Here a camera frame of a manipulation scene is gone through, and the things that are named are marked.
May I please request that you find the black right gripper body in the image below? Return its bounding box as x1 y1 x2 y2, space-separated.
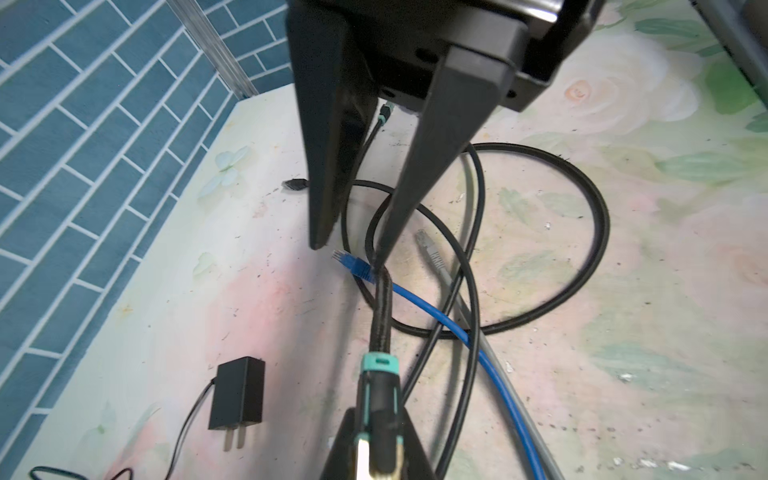
287 1 604 112

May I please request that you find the black cable with teal plug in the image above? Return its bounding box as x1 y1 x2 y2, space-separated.
340 101 481 480

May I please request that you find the grey ethernet cable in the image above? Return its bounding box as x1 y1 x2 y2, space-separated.
415 227 565 480

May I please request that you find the black power adapter right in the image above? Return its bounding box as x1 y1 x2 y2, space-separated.
208 356 266 452

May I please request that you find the thick black looped cable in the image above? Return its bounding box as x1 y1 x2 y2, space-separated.
341 142 612 340

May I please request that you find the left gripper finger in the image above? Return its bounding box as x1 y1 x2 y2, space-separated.
401 411 437 480
320 407 363 480

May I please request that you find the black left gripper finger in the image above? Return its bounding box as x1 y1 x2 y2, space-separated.
373 47 516 267
286 1 378 250

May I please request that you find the blue ethernet cable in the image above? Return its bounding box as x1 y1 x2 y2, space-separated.
331 248 548 480

